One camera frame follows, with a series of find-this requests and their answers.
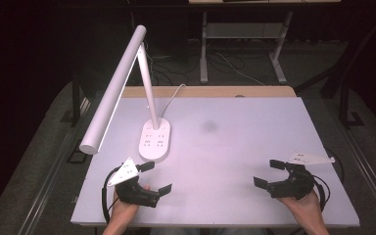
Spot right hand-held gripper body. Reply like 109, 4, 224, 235
267, 151, 336, 201

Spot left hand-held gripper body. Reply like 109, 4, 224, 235
107, 157, 161, 209

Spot person's left hand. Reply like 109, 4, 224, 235
111, 184, 151, 220

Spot person's right hand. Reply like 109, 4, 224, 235
278, 190, 323, 218

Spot white table mat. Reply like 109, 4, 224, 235
70, 96, 361, 228

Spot white desk lamp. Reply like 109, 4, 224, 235
78, 24, 171, 162

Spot black stand with flat foot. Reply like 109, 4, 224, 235
60, 73, 93, 165

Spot wooden table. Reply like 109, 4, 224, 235
120, 84, 298, 99

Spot black stand with angled legs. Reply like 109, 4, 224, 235
294, 13, 376, 129

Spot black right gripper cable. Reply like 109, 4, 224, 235
312, 148, 346, 212

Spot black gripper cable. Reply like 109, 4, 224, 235
312, 148, 346, 212
101, 165, 122, 225

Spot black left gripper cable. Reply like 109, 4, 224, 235
101, 165, 122, 225

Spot white lamp cable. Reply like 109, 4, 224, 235
158, 83, 188, 120

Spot metal floor rail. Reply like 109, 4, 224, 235
322, 106, 376, 229
17, 130, 81, 235

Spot white floor cable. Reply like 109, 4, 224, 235
214, 51, 266, 87

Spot black floor cables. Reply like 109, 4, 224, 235
147, 53, 201, 86

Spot grey metal desk frame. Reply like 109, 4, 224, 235
199, 11, 295, 85

